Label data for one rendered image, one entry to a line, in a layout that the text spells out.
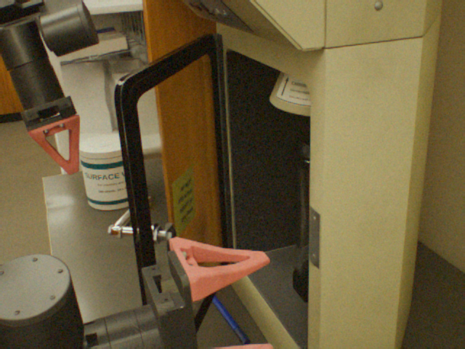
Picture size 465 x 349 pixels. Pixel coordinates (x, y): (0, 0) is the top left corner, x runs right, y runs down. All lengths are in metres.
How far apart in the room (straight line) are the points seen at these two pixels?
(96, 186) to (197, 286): 0.90
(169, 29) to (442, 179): 0.59
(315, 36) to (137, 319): 0.29
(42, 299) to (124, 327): 0.09
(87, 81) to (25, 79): 1.14
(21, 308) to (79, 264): 0.74
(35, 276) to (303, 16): 0.31
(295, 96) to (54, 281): 0.38
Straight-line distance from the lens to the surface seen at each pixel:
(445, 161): 1.08
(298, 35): 0.50
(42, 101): 0.75
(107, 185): 1.27
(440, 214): 1.13
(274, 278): 0.86
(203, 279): 0.40
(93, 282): 1.04
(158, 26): 0.84
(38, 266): 0.39
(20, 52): 0.75
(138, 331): 0.43
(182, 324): 0.41
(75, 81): 1.89
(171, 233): 0.61
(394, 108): 0.58
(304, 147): 0.72
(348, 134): 0.56
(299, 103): 0.64
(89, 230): 1.22
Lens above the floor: 1.50
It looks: 23 degrees down
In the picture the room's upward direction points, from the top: 3 degrees counter-clockwise
